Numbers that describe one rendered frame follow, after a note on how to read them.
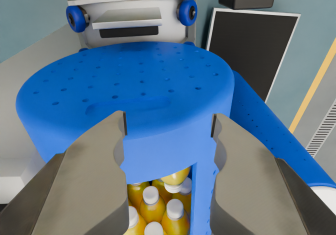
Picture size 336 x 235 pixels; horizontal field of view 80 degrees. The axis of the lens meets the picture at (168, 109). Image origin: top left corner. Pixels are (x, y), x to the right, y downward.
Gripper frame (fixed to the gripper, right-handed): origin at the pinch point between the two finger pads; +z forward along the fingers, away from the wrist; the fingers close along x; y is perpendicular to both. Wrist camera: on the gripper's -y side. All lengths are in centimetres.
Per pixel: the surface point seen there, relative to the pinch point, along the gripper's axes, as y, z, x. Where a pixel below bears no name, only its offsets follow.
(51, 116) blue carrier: 3.8, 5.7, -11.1
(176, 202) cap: 35.1, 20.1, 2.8
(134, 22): -3.4, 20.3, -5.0
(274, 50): 20, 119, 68
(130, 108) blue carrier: 3.5, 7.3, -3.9
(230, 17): 1, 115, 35
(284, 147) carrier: 39, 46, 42
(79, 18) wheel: -3.1, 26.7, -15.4
